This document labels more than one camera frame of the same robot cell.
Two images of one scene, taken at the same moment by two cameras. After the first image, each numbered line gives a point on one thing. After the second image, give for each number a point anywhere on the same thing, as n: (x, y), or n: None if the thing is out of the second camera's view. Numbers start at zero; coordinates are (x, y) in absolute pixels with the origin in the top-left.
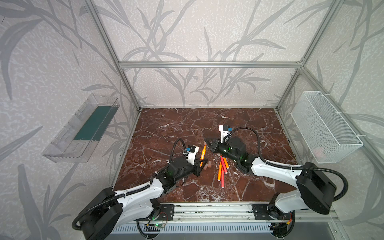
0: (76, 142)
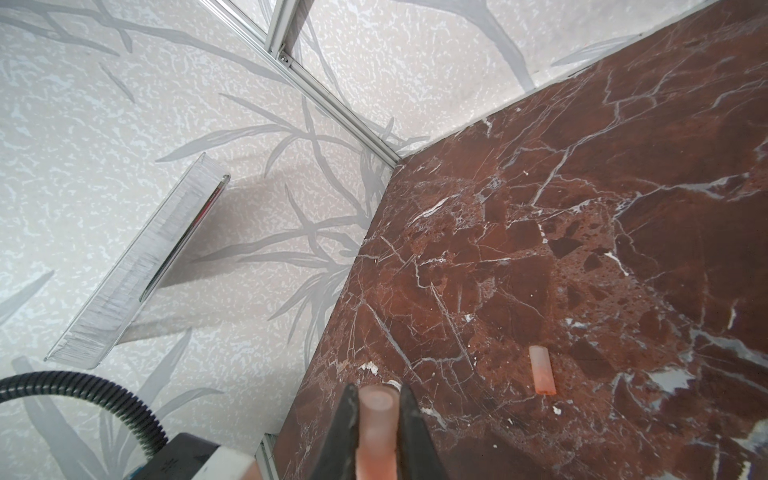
0: (141, 265)
